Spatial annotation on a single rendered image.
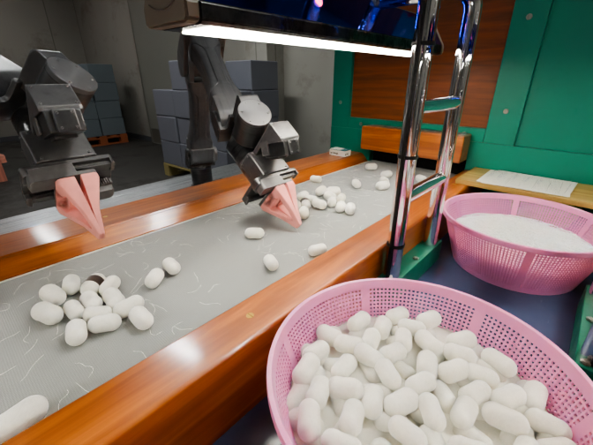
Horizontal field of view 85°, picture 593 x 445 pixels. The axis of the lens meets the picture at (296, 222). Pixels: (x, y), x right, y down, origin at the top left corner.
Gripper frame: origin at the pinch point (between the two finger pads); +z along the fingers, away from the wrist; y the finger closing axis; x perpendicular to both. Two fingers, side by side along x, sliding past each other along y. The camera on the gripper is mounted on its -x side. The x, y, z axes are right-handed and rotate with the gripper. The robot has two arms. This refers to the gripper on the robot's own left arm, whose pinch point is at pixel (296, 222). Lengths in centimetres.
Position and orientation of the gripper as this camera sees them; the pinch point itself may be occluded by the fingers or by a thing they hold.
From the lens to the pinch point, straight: 58.6
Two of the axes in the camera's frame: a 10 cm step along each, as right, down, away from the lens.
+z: 5.7, 8.0, -2.1
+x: -4.8, 5.2, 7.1
